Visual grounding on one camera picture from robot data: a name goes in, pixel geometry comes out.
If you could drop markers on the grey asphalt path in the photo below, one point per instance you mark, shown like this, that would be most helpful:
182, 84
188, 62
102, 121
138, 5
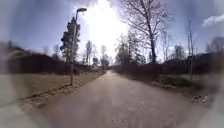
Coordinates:
113, 103

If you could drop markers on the dry brown grass field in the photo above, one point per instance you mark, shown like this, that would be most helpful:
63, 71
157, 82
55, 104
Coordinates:
33, 85

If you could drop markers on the street lamp pole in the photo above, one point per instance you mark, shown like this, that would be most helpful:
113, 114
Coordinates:
72, 50

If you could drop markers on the dark bushes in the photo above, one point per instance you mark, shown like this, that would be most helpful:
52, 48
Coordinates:
160, 68

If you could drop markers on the grass verge with leaves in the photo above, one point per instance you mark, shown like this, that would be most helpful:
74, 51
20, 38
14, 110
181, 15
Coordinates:
176, 83

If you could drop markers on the row of distant trees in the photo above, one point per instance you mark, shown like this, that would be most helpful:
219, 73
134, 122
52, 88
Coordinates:
96, 56

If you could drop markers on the tall dark conifer tree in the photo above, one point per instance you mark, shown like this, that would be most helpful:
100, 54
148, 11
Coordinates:
68, 41

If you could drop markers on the dark hedge bank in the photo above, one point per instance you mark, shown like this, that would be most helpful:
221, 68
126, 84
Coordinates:
36, 63

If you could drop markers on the large bare tree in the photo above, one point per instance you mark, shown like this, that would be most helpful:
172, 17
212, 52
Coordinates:
148, 30

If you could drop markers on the thin bare tree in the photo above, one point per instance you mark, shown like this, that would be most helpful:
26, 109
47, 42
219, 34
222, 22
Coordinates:
190, 36

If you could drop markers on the sign post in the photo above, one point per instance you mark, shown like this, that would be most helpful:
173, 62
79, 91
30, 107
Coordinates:
190, 66

